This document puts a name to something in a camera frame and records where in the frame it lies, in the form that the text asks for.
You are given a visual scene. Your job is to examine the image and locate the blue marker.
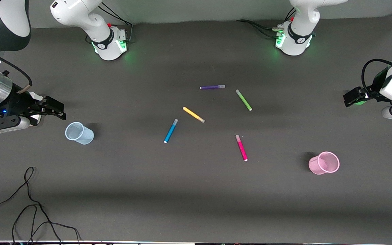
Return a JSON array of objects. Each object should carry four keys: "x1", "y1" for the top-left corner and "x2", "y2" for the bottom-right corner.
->
[{"x1": 164, "y1": 119, "x2": 179, "y2": 144}]

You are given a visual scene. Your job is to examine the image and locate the pink marker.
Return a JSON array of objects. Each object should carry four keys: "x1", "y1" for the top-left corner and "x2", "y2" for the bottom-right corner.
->
[{"x1": 235, "y1": 135, "x2": 248, "y2": 162}]

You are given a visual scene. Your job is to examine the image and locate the translucent blue cup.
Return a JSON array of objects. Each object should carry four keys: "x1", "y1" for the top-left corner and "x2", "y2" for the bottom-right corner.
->
[{"x1": 65, "y1": 122, "x2": 95, "y2": 145}]

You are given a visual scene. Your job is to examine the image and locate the pink mesh cup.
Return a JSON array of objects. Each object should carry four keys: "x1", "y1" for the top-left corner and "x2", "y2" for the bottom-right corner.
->
[{"x1": 309, "y1": 151, "x2": 340, "y2": 175}]

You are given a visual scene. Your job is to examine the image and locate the green marker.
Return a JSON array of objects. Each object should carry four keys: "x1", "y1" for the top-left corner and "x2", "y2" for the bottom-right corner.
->
[{"x1": 235, "y1": 89, "x2": 252, "y2": 111}]

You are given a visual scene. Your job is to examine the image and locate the yellow marker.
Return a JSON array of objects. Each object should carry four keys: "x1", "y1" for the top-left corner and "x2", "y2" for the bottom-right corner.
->
[{"x1": 183, "y1": 107, "x2": 205, "y2": 123}]

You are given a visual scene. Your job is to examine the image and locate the loose black table cable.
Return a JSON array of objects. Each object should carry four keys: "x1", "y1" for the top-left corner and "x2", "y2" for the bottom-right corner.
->
[{"x1": 0, "y1": 166, "x2": 81, "y2": 245}]

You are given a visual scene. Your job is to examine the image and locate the black right arm base cables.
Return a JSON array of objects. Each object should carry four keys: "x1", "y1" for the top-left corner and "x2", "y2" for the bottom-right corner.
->
[{"x1": 86, "y1": 2, "x2": 134, "y2": 44}]

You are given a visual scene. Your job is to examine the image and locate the black arm base cables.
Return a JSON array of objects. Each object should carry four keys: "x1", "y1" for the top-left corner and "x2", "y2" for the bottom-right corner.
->
[
  {"x1": 235, "y1": 7, "x2": 297, "y2": 38},
  {"x1": 86, "y1": 2, "x2": 134, "y2": 44}
]

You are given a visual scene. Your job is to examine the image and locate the black left arm base cables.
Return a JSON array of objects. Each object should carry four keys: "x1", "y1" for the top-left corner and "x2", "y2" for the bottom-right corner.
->
[{"x1": 235, "y1": 7, "x2": 297, "y2": 38}]

